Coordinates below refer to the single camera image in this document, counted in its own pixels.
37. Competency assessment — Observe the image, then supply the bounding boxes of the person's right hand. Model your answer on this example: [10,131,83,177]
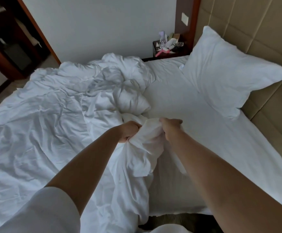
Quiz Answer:
[159,117,184,142]

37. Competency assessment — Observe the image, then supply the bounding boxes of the person's left hand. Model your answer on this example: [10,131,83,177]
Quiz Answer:
[116,120,142,144]

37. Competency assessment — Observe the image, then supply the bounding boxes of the white bed sheet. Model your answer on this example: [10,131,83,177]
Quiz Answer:
[0,56,282,233]

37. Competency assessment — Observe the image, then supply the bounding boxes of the pink lint roller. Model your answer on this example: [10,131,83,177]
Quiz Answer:
[155,46,173,58]

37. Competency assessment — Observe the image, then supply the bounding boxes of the white pillow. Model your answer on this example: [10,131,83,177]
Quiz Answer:
[180,26,282,120]

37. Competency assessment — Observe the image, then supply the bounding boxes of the white duvet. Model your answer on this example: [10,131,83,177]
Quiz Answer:
[0,52,187,233]

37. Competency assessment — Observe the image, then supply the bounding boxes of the person's left forearm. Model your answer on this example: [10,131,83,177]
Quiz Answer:
[45,129,124,214]

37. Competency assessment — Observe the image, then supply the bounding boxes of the person's right forearm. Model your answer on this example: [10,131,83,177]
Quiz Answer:
[167,131,282,233]

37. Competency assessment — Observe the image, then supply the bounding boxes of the person's white shirt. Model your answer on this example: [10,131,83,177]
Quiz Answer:
[0,186,81,233]

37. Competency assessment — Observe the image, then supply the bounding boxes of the dark wooden nightstand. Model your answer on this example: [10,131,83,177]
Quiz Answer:
[142,39,192,62]

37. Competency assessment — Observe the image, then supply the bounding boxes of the white hanging bag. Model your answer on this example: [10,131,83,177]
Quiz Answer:
[27,31,42,49]

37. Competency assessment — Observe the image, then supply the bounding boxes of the black minibar fridge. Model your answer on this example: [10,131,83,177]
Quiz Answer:
[3,43,32,71]

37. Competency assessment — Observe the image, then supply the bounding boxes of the beige padded headboard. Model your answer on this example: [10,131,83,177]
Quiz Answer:
[192,0,282,180]

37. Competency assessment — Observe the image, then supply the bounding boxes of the dark wooden wall panel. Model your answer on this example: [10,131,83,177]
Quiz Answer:
[174,0,202,54]

